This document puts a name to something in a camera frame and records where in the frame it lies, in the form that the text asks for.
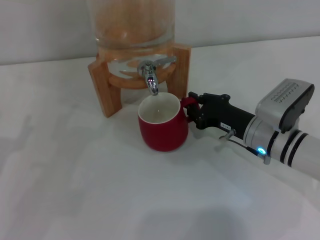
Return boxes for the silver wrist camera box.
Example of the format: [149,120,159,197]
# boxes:
[254,77,316,134]

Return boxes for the red ceramic cup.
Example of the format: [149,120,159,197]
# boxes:
[137,91,201,153]

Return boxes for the glass water dispenser jar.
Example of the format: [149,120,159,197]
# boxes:
[87,0,177,81]

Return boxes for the chrome dispenser faucet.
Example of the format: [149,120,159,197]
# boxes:
[136,55,178,97]

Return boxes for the thin black cable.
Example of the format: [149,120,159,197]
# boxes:
[229,138,271,165]

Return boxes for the wooden dispenser stand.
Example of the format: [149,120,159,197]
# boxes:
[87,42,192,119]

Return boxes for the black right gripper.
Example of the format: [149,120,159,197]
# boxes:
[186,91,256,140]

